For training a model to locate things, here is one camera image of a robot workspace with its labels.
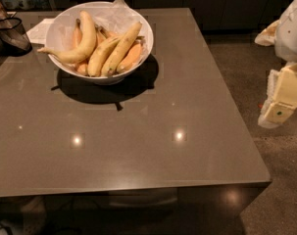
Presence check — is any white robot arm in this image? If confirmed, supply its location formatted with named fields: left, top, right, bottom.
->
left=255, top=0, right=297, bottom=128

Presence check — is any long yellow banana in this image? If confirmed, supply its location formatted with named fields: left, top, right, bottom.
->
left=101, top=22, right=142, bottom=77

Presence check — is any white paper sheet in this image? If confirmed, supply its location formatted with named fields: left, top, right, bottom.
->
left=26, top=19, right=54, bottom=44

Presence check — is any yellow banana middle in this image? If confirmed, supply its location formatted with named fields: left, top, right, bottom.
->
left=87, top=36, right=122, bottom=77

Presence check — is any large curved yellow banana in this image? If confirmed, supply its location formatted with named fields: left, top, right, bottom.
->
left=37, top=11, right=96, bottom=64

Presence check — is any dark mesh basket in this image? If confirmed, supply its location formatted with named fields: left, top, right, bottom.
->
left=0, top=18, right=32, bottom=57

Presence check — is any white ceramic bowl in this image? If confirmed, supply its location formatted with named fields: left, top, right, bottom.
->
left=43, top=2, right=154, bottom=85

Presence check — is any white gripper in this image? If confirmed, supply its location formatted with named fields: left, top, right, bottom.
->
left=258, top=63, right=297, bottom=129

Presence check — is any small yellow banana behind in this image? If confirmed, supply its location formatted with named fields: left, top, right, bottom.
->
left=95, top=25, right=116, bottom=45

